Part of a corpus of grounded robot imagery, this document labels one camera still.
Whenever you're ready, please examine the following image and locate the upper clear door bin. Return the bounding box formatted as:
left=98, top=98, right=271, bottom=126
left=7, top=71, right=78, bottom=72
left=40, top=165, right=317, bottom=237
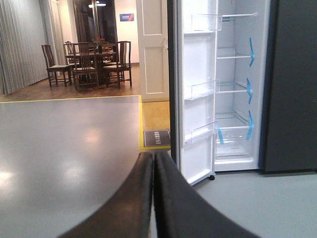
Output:
left=184, top=14, right=222, bottom=34

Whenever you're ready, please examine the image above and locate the middle clear door bin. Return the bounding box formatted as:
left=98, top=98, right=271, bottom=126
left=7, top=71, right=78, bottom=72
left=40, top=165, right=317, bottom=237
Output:
left=184, top=79, right=220, bottom=100

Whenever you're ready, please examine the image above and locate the right wooden dining chair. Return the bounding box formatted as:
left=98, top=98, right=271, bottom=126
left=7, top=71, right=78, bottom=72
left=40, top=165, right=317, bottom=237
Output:
left=103, top=41, right=132, bottom=88

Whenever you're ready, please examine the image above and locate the clear crisper drawer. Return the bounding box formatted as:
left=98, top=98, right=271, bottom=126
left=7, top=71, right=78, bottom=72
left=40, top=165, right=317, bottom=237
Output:
left=216, top=126, right=252, bottom=158

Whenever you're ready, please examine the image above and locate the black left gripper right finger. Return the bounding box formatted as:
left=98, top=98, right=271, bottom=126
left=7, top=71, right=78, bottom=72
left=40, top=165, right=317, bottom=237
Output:
left=154, top=151, right=257, bottom=238

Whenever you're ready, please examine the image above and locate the dark wooden dining table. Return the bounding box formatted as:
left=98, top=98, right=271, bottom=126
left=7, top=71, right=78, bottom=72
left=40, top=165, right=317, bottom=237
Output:
left=65, top=52, right=116, bottom=86

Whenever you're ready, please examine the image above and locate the left wooden dining chair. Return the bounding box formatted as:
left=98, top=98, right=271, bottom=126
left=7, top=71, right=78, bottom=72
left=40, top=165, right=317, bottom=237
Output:
left=41, top=44, right=72, bottom=87

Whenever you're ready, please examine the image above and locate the red flower vase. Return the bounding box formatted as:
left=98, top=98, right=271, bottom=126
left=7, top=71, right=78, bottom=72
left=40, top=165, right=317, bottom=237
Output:
left=93, top=37, right=105, bottom=53

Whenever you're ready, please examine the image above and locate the white panel door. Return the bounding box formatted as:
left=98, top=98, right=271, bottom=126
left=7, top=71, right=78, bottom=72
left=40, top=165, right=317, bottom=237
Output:
left=136, top=0, right=169, bottom=102

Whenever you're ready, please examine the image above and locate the refrigerator door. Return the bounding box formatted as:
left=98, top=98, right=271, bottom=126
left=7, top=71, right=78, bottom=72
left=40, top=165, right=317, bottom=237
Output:
left=169, top=0, right=221, bottom=185

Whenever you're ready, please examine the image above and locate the blue wall sign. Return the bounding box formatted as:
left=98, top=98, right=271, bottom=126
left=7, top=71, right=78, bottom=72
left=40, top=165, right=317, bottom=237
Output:
left=119, top=13, right=134, bottom=22

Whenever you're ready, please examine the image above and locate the wooden dining chair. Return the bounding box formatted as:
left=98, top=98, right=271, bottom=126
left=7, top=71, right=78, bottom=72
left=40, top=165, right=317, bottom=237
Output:
left=41, top=44, right=72, bottom=87
left=73, top=42, right=99, bottom=91
left=103, top=41, right=132, bottom=88

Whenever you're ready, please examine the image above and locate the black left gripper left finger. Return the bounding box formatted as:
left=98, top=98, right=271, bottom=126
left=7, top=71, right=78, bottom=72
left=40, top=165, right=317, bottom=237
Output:
left=60, top=152, right=154, bottom=238

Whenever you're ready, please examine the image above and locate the front wooden dining chair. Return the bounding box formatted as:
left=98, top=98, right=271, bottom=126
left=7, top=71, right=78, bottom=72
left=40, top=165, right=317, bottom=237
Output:
left=73, top=42, right=99, bottom=91

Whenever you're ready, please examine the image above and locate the lower clear door bin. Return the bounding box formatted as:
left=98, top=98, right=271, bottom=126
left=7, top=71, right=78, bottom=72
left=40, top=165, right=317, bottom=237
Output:
left=184, top=122, right=216, bottom=143

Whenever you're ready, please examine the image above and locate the side-by-side refrigerator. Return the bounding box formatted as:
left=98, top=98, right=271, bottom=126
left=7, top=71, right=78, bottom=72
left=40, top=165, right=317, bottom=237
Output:
left=167, top=0, right=317, bottom=179

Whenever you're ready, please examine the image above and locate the black floor sign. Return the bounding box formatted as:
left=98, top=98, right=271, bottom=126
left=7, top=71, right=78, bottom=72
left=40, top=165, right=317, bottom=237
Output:
left=144, top=129, right=170, bottom=147

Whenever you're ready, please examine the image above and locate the grey curtain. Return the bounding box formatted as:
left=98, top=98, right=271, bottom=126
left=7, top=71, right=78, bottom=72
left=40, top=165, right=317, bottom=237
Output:
left=0, top=0, right=65, bottom=95

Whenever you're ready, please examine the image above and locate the clear door bin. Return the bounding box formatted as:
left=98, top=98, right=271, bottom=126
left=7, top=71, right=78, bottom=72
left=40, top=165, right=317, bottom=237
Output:
left=184, top=14, right=222, bottom=34
left=184, top=122, right=216, bottom=143
left=184, top=79, right=220, bottom=100

